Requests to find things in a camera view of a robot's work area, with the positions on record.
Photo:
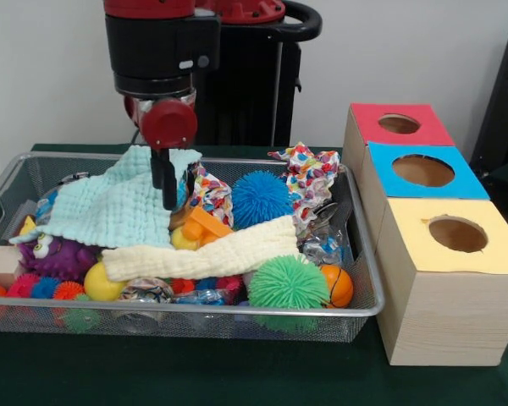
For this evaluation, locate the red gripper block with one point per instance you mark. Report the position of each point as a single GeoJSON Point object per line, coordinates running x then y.
{"type": "Point", "coordinates": [168, 123]}

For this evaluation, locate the mint green waffle cloth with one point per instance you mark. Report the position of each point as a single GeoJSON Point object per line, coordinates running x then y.
{"type": "Point", "coordinates": [110, 203]}

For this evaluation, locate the cream yellow cloth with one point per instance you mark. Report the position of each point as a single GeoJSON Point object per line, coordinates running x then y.
{"type": "Point", "coordinates": [203, 252]}

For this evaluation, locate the colourful polka dot cloth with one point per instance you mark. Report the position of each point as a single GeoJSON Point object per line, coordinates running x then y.
{"type": "Point", "coordinates": [309, 178]}

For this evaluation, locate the orange basketball toy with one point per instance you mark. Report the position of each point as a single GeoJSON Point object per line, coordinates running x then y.
{"type": "Point", "coordinates": [339, 286]}

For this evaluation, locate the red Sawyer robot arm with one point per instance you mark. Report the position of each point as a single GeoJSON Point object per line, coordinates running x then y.
{"type": "Point", "coordinates": [157, 46]}

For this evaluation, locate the clear mesh bin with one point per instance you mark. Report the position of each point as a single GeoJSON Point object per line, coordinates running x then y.
{"type": "Point", "coordinates": [34, 173]}

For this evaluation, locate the wooden box with three holes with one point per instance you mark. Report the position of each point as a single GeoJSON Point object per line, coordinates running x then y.
{"type": "Point", "coordinates": [449, 313]}

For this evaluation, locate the blue spiky ball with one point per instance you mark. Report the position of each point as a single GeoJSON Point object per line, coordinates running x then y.
{"type": "Point", "coordinates": [261, 199]}

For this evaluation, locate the yellow ball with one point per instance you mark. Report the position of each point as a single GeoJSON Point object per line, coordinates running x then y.
{"type": "Point", "coordinates": [102, 283]}

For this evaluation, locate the purple plush toy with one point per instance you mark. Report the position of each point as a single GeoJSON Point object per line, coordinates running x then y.
{"type": "Point", "coordinates": [63, 258]}

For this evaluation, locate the green spiky ball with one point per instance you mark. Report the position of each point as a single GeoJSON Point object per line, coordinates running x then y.
{"type": "Point", "coordinates": [286, 283]}

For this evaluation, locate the plain wooden block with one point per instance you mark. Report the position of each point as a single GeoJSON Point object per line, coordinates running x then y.
{"type": "Point", "coordinates": [0, 264]}

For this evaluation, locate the dark green table cloth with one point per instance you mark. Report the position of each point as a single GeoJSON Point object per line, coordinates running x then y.
{"type": "Point", "coordinates": [237, 372]}

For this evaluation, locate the black upright panel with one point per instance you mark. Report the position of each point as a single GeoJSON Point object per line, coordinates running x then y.
{"type": "Point", "coordinates": [504, 110]}

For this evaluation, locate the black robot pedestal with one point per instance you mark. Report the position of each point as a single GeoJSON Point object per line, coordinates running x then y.
{"type": "Point", "coordinates": [245, 93]}

